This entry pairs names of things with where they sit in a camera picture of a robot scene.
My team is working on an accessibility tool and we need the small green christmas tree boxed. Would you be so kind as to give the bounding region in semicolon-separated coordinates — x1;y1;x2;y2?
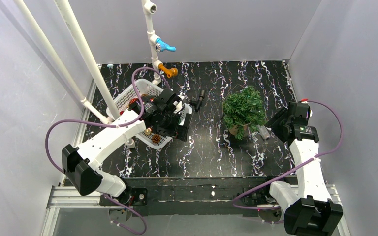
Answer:
222;86;266;140

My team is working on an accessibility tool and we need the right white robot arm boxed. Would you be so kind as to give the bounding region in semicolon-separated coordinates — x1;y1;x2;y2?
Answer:
266;102;343;236

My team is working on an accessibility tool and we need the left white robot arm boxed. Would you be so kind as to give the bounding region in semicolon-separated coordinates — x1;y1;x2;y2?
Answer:
62;89;192;197

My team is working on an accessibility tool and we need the brown pine cone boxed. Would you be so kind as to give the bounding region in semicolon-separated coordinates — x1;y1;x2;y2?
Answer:
151;134;162;145

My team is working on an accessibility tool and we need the black cylindrical marker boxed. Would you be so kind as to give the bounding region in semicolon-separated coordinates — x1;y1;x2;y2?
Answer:
195;89;206;112

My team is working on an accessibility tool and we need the red patterned ornament ball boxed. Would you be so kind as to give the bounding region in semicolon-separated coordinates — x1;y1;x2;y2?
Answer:
129;98;141;109

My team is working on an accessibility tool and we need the white plastic basket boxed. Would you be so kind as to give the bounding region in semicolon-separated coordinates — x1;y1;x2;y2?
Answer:
114;79;193;149

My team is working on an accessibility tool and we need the orange pipe valve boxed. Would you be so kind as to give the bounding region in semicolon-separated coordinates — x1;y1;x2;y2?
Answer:
158;63;179;78

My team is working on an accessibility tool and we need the blue pipe valve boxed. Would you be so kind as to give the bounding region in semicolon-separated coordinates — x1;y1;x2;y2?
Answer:
155;38;176;53

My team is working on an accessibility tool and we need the white pvc pipe stand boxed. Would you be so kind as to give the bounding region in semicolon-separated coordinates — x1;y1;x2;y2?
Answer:
141;0;161;85

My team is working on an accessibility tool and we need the thick white diagonal pole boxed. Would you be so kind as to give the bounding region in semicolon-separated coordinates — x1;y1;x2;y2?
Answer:
54;0;120;119

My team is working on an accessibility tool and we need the thin white diagonal pole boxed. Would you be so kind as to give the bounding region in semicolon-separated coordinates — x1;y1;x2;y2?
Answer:
14;0;114;124

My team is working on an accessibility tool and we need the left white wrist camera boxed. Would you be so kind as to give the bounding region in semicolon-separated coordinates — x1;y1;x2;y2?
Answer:
174;98;185;114

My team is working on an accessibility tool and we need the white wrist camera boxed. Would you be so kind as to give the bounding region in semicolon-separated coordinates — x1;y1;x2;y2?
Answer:
174;98;185;114
301;99;314;118

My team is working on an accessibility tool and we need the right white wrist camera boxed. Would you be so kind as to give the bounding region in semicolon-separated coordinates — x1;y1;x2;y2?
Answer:
301;99;314;118

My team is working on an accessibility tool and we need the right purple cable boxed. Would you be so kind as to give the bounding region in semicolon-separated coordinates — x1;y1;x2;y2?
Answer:
232;100;344;211

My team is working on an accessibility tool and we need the aluminium frame rail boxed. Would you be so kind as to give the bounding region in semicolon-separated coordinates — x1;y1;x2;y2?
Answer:
39;82;100;236

